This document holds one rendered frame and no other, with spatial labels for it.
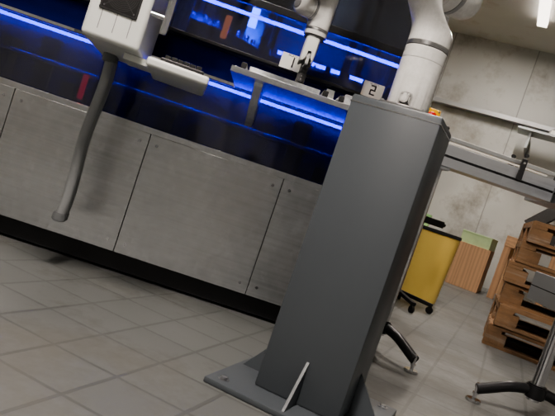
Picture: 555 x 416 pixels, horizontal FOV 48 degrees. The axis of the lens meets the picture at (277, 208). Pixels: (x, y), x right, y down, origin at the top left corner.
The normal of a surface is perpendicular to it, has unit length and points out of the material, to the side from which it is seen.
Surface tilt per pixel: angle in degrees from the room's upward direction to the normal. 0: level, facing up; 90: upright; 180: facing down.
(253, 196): 90
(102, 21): 90
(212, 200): 90
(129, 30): 90
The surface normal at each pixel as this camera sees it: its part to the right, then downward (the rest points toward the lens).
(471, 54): -0.35, -0.07
